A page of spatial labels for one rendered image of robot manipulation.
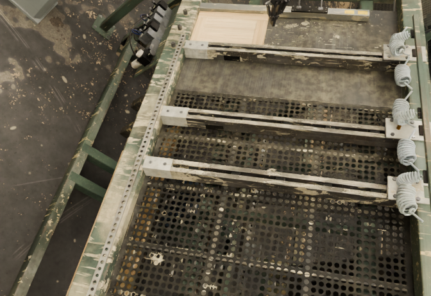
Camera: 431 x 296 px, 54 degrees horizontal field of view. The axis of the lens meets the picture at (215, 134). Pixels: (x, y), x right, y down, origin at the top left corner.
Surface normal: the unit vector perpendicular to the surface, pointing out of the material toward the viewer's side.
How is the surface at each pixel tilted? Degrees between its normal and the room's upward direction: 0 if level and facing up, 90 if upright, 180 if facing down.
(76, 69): 0
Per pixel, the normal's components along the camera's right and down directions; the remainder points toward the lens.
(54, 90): 0.69, -0.29
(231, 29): -0.10, -0.59
